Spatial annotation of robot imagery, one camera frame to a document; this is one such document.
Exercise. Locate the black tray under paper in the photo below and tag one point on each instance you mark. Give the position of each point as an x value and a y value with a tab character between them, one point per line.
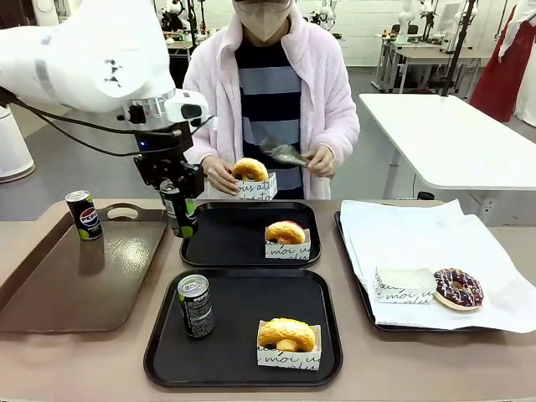
419	328

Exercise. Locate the brown plastic tray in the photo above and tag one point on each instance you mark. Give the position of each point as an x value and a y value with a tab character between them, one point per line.
84	285

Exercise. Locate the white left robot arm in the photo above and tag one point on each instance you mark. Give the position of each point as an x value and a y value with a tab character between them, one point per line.
84	54

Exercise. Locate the person in pink fleece jacket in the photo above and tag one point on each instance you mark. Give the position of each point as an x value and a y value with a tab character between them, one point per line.
326	84

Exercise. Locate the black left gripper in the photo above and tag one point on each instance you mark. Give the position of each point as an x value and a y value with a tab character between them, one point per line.
163	144

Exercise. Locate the person's right forearm pink sleeve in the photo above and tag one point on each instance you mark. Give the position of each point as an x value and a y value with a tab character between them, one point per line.
207	142

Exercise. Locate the empty white script-print paper box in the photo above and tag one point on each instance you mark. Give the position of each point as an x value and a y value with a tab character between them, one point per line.
404	282

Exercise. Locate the chocolate sprinkle donut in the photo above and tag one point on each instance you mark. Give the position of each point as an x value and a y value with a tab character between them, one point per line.
458	289

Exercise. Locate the person's left forearm pink sleeve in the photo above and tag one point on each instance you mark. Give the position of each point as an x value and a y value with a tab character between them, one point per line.
341	134

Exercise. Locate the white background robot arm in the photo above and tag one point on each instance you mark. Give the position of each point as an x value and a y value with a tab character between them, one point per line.
407	19
324	14

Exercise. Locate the black square tray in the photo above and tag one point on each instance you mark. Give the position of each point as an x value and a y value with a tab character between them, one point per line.
226	234
238	360

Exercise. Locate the long grey workshop table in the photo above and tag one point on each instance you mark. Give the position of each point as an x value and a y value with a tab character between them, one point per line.
427	54

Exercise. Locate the white script-print paper box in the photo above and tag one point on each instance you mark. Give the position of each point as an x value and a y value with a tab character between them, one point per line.
404	282
257	190
289	251

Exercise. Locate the person's left hand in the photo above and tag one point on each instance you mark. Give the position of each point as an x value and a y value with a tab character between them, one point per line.
322	161

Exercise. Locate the red dress with white blouse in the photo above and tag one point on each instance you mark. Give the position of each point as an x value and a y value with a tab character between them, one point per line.
502	75

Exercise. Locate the white table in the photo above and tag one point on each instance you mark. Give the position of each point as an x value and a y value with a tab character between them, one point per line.
439	134

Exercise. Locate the beige face mask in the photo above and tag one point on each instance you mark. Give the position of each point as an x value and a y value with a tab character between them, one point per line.
261	23

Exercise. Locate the glazed yellow donut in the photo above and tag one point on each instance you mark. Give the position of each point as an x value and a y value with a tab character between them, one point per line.
289	331
255	167
285	230

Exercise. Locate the black stand pole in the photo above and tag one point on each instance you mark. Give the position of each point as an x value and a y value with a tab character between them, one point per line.
458	50

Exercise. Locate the white air purifier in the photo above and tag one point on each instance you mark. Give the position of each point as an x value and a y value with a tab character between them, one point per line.
14	146

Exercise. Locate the right tray with white paper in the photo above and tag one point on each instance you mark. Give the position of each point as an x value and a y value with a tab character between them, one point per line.
419	238

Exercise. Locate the person's right hand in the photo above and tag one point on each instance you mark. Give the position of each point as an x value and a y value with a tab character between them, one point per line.
220	176

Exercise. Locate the black Pepsi can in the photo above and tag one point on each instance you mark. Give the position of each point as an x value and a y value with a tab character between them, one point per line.
86	218
196	307
178	218

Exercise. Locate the metal serving tongs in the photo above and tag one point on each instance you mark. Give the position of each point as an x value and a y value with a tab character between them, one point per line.
285	154

